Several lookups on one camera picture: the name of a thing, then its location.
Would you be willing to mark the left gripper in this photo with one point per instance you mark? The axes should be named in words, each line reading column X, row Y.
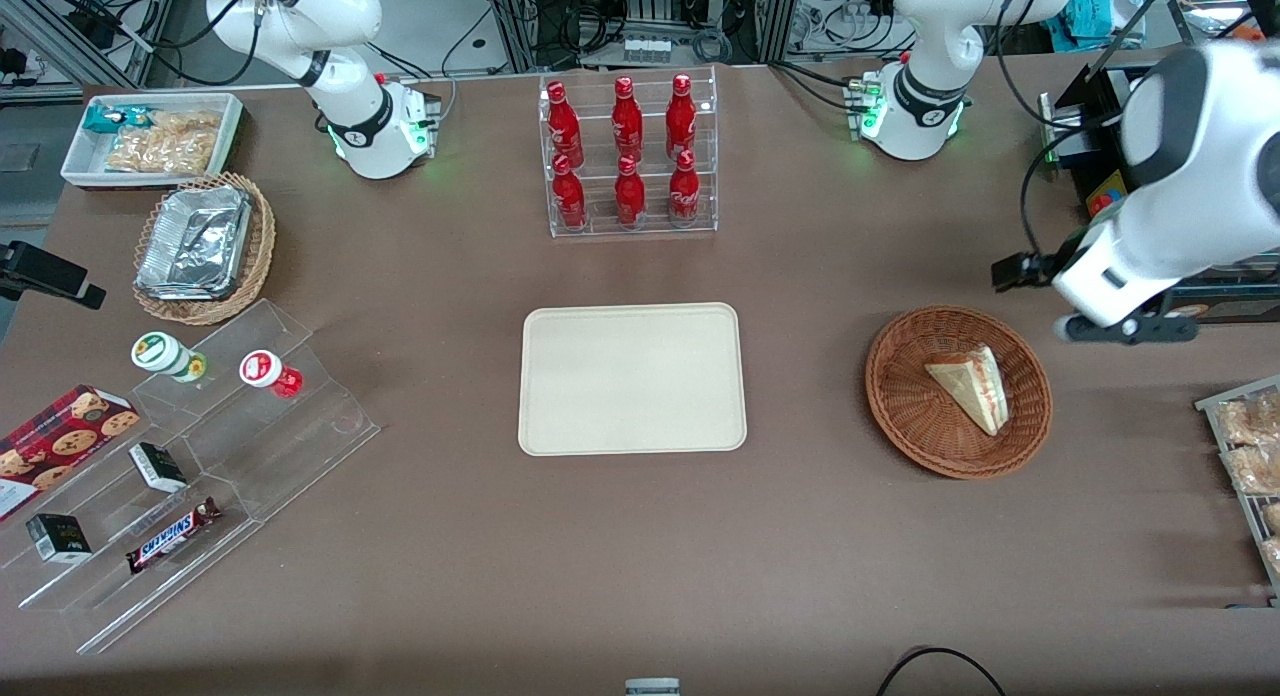
column 1040, row 266

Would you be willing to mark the triangular sandwich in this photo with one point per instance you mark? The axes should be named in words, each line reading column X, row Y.
column 975, row 391

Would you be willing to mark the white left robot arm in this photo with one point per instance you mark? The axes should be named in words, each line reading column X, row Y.
column 930, row 36

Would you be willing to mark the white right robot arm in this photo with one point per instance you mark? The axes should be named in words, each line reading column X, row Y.
column 320, row 26

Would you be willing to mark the round brown wicker basket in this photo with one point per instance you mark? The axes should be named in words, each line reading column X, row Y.
column 910, row 416

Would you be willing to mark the tray of packaged pastries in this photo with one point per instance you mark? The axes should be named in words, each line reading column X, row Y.
column 1215, row 408

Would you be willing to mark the beige rectangular tray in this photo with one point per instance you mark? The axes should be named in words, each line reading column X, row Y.
column 632, row 379

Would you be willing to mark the light oval wicker basket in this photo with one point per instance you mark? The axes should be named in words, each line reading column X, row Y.
column 262, row 246

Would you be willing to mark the red round warmer knob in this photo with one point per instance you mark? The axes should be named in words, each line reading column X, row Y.
column 1101, row 206

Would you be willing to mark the black food warmer case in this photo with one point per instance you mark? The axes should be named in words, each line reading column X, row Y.
column 1095, row 111

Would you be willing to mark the teal plastic bag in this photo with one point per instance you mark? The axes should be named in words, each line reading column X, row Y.
column 1100, row 18

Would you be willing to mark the bagged pastry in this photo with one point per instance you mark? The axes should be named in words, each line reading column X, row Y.
column 1252, row 421
column 1255, row 469

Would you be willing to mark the red soda bottle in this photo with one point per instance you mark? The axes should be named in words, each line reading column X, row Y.
column 684, row 191
column 681, row 118
column 565, row 126
column 570, row 198
column 630, row 196
column 627, row 121

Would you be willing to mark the clear acrylic bottle rack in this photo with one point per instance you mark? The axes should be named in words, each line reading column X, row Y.
column 655, row 226

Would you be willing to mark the white power strip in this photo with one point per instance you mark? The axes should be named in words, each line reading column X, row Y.
column 646, row 49

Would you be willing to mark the small grey device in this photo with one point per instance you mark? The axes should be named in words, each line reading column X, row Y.
column 652, row 687

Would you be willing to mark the clear acrylic tiered stand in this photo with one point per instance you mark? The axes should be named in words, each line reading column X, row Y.
column 290, row 456

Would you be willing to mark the red-lid white cup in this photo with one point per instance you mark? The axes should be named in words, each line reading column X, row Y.
column 262, row 368

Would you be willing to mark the stack of foil containers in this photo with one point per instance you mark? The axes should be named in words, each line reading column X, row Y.
column 195, row 241

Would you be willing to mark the clear bag of crackers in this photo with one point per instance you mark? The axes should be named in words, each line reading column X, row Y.
column 190, row 122
column 160, row 154

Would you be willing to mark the green-lid white cup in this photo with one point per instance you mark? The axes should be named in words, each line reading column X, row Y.
column 155, row 352

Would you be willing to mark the small black box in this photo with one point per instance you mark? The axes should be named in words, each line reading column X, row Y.
column 158, row 467
column 58, row 538

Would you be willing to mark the Snickers chocolate bar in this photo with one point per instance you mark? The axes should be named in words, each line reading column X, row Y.
column 170, row 536

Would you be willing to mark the teal snack packet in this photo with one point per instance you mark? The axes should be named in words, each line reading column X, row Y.
column 105, row 118

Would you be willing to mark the white rectangular snack bin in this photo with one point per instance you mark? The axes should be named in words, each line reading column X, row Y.
column 80, row 166

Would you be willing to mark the red tartan cookie box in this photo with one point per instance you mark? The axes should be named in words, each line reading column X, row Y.
column 60, row 446

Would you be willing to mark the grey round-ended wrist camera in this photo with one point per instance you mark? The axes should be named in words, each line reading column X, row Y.
column 1160, row 329

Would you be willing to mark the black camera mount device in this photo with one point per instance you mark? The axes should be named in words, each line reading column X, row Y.
column 45, row 271

